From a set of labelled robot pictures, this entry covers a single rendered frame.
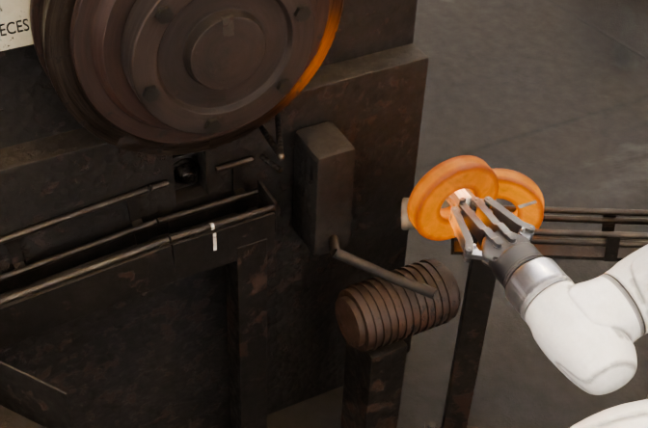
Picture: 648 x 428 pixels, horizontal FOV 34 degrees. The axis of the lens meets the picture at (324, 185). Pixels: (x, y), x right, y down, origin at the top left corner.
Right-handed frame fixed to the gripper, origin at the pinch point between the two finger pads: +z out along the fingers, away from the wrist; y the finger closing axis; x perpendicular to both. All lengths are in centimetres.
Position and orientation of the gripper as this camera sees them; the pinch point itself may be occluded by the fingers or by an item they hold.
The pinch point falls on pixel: (455, 191)
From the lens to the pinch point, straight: 169.9
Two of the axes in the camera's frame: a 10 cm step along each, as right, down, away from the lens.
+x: 0.6, -7.4, -6.7
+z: -4.5, -6.2, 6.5
